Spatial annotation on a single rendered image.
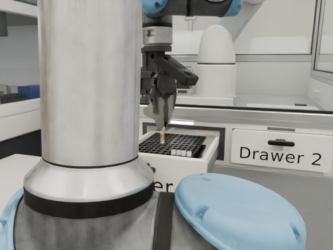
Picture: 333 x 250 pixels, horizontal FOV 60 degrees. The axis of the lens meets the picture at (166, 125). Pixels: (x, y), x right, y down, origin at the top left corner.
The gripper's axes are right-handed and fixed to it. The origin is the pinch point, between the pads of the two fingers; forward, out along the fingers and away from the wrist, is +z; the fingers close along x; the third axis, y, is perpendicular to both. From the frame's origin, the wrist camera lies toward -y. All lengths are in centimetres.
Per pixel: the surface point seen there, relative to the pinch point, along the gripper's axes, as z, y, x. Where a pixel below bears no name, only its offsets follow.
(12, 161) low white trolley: 22, 68, 10
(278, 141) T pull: 6.7, -21.1, -27.3
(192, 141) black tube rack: 7.8, 0.9, -14.8
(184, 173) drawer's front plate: 8.4, -11.0, 6.9
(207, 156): 8.5, -9.0, -7.3
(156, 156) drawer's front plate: 5.2, -4.8, 9.2
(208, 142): 10.8, 1.4, -26.2
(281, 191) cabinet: 24.7, -21.7, -32.9
